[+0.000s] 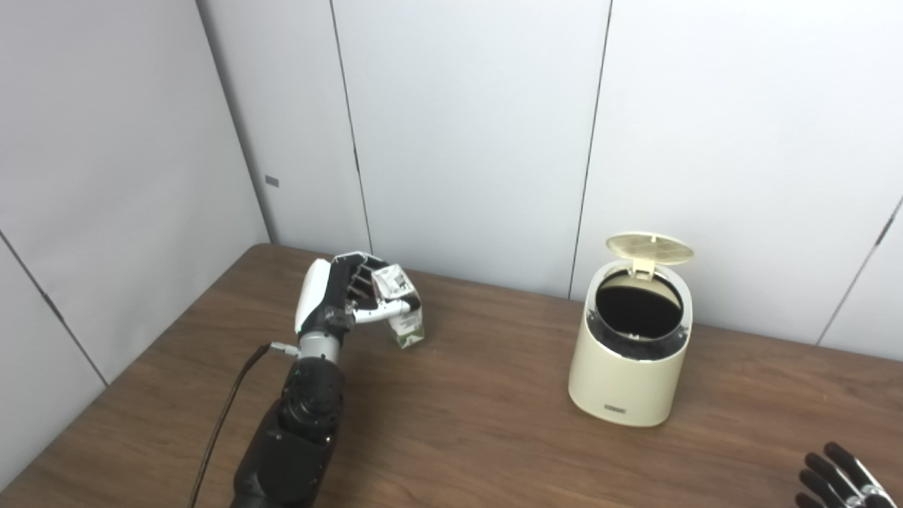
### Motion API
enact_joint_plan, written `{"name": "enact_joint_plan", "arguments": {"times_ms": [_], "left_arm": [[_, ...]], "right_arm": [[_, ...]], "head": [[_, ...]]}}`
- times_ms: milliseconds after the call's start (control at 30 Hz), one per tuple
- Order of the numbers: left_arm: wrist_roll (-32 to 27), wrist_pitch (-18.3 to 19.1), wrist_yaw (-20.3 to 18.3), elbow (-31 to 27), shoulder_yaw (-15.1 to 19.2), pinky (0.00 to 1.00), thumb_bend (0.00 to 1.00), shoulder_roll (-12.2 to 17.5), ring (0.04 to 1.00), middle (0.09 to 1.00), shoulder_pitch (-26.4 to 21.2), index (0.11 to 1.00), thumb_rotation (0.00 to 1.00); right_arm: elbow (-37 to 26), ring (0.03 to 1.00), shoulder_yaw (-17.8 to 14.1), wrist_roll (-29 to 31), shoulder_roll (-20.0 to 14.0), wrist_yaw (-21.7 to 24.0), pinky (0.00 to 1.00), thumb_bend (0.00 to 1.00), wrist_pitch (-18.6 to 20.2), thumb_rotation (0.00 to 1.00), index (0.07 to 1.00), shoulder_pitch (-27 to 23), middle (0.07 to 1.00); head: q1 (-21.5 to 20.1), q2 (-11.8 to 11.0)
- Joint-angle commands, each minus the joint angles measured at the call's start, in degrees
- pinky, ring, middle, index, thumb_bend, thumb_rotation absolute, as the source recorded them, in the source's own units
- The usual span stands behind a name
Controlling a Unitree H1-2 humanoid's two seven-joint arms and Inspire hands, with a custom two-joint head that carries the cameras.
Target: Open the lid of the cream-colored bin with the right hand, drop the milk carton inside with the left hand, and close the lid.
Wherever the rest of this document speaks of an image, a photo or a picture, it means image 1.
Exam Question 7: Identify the white green milk carton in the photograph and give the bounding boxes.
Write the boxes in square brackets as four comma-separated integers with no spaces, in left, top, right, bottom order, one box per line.
[371,264,426,349]

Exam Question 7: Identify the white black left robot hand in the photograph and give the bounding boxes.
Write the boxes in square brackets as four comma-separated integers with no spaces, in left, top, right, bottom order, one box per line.
[294,251,423,338]

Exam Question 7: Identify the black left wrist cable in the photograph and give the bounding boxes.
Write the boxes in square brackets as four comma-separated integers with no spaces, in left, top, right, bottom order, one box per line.
[189,341,301,508]

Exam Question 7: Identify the cream round bin lid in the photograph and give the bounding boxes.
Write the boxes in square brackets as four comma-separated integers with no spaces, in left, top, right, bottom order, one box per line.
[606,233,695,279]

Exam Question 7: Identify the cream-colored bin body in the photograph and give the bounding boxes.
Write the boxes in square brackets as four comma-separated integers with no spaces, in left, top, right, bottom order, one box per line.
[568,260,693,428]

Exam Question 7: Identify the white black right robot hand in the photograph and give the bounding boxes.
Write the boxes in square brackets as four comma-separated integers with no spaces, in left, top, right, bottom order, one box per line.
[796,442,898,508]

